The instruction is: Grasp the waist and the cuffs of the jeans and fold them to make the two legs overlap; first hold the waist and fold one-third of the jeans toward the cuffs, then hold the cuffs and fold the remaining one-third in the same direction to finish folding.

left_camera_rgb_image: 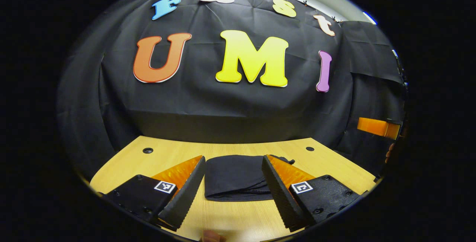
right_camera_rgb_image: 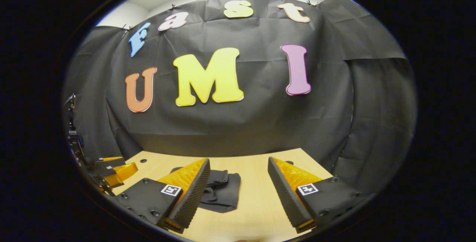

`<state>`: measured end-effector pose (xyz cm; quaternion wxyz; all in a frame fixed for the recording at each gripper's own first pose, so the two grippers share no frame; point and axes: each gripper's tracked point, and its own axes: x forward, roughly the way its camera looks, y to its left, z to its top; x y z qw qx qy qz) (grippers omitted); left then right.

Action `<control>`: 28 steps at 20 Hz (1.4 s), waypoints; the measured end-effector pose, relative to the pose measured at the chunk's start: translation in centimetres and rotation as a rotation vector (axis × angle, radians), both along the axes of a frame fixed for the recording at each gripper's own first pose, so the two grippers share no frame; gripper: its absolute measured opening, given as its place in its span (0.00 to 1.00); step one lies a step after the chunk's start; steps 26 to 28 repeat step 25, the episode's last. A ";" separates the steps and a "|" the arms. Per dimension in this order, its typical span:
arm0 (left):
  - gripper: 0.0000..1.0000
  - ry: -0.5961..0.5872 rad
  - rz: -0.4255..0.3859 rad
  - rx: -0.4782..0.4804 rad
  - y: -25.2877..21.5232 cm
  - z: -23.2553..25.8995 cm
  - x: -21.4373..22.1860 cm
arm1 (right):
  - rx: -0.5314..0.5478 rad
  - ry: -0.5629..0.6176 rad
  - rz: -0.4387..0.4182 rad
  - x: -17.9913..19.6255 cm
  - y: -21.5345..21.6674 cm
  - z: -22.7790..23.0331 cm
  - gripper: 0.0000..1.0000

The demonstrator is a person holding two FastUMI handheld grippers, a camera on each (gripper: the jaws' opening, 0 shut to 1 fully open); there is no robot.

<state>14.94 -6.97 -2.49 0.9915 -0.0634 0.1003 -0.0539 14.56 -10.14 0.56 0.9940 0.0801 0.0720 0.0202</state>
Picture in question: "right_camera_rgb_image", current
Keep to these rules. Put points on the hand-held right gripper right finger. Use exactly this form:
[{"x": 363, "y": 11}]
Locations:
[{"x": 284, "y": 197}]

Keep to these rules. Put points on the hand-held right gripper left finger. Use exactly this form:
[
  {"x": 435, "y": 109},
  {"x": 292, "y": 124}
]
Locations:
[{"x": 193, "y": 197}]

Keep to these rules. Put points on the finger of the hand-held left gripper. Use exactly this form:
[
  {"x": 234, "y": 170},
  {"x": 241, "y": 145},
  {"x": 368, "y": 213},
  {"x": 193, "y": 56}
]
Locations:
[
  {"x": 124, "y": 171},
  {"x": 104, "y": 167}
]

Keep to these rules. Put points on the dark blue jeans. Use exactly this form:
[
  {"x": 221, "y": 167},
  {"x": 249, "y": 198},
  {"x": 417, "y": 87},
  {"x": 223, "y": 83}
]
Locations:
[{"x": 223, "y": 193}]

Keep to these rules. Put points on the black backdrop cloth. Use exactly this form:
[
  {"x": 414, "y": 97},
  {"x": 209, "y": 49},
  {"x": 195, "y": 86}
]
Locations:
[{"x": 241, "y": 123}]

